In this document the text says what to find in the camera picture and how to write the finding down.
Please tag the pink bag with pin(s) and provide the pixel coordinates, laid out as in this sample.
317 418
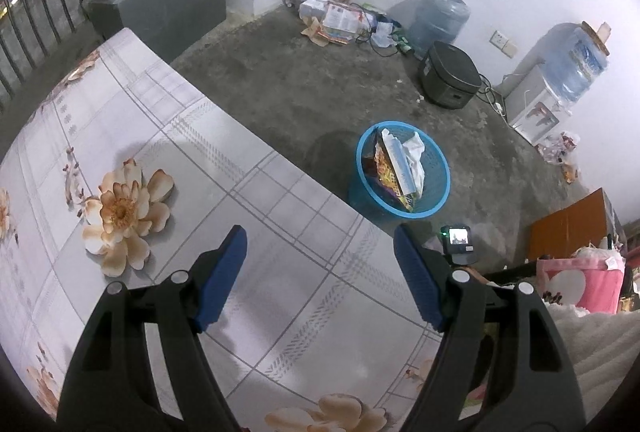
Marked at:
600 282

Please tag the pile of paper packaging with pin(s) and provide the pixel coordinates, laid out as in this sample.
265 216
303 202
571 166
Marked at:
340 19

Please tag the blue plastic mesh basket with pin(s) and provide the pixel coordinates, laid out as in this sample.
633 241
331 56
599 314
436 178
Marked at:
435 162

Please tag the brown wooden box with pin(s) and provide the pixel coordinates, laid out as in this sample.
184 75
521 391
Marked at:
570 222

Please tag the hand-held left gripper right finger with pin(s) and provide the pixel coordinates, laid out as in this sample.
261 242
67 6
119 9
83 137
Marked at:
417 277

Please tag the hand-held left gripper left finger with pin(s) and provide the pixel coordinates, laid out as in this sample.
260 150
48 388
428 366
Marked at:
225 282

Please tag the blue water jug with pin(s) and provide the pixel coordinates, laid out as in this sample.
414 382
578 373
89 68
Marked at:
440 19
575 57

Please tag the red snack bag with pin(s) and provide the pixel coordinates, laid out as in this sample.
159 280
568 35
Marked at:
387 174

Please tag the small white bag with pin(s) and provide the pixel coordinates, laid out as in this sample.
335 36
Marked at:
382 34

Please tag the floral tablecloth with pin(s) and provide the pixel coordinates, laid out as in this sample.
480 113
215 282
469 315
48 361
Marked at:
175 122

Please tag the pile of snack wrappers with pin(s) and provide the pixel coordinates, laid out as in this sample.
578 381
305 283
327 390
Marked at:
562 154

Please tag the black rice cooker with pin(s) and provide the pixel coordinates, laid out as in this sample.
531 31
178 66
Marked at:
447 74

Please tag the wall socket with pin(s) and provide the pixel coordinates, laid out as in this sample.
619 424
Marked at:
504 43

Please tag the white water dispenser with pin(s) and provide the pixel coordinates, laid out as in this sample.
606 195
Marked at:
530 104

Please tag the white paper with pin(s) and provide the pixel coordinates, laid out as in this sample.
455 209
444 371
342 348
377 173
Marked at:
412 152

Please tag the green bottles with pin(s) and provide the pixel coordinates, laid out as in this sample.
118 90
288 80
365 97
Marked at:
404 42

